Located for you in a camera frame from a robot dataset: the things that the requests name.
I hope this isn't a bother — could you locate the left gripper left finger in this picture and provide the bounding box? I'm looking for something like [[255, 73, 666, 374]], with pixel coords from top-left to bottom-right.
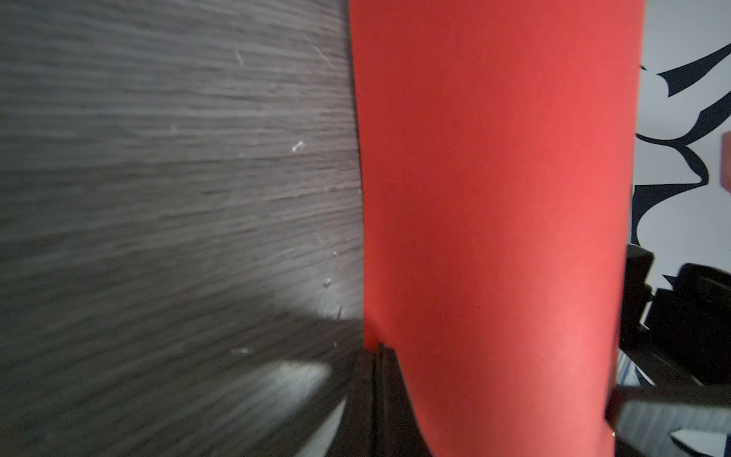
[[327, 344, 431, 457]]

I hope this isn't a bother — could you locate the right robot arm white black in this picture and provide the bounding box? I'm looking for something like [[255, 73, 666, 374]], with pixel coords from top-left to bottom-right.
[[619, 245, 730, 386]]

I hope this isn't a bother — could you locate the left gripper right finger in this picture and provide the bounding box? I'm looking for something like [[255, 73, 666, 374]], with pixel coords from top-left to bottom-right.
[[605, 386, 730, 456]]

